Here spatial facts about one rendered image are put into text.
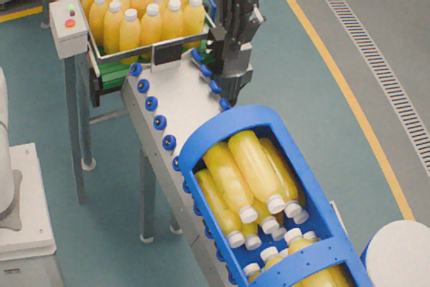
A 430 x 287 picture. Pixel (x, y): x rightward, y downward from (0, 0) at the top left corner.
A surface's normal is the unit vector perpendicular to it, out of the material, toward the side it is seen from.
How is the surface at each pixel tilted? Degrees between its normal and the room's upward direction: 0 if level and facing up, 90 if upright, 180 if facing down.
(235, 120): 10
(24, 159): 5
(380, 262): 0
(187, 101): 0
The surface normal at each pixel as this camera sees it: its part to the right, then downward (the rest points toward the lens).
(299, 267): -0.23, -0.47
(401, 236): 0.11, -0.61
